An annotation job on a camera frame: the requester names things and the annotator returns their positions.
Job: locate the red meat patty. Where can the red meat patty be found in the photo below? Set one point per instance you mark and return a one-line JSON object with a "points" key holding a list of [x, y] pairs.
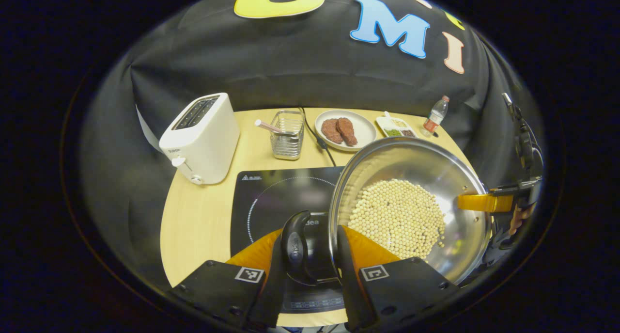
{"points": [[332, 131], [348, 132]]}

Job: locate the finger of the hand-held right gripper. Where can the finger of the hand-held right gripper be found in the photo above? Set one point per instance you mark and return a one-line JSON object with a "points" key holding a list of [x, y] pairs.
{"points": [[484, 202]]}

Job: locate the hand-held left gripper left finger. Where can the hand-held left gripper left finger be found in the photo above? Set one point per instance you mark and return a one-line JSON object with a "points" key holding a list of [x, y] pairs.
{"points": [[273, 284]]}

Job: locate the white toaster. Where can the white toaster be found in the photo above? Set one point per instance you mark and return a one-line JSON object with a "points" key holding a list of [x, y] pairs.
{"points": [[208, 139]]}

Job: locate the black induction cooktop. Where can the black induction cooktop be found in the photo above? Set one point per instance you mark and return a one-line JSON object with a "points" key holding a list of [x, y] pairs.
{"points": [[271, 197]]}

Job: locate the pile of soybeans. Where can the pile of soybeans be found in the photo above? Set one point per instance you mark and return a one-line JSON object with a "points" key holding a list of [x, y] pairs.
{"points": [[397, 216]]}

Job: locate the white round plate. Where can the white round plate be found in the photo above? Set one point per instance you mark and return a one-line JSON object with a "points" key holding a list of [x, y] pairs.
{"points": [[364, 129]]}

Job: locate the stainless steel pot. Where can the stainless steel pot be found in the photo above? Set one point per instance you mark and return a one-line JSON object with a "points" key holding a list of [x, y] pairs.
{"points": [[411, 163]]}

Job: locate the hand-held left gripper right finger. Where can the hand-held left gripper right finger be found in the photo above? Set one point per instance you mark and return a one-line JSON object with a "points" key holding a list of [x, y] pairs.
{"points": [[348, 289]]}

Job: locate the white divided dish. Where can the white divided dish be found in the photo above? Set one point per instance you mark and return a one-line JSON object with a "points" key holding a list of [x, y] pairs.
{"points": [[387, 124]]}

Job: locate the black backdrop cloth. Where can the black backdrop cloth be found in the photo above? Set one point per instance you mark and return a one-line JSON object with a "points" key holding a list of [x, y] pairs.
{"points": [[290, 66]]}

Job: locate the clear plastic water bottle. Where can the clear plastic water bottle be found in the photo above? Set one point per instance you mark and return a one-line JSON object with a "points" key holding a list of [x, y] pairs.
{"points": [[436, 115]]}

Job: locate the pink stick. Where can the pink stick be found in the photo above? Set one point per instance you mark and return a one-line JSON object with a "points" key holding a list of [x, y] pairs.
{"points": [[266, 125]]}

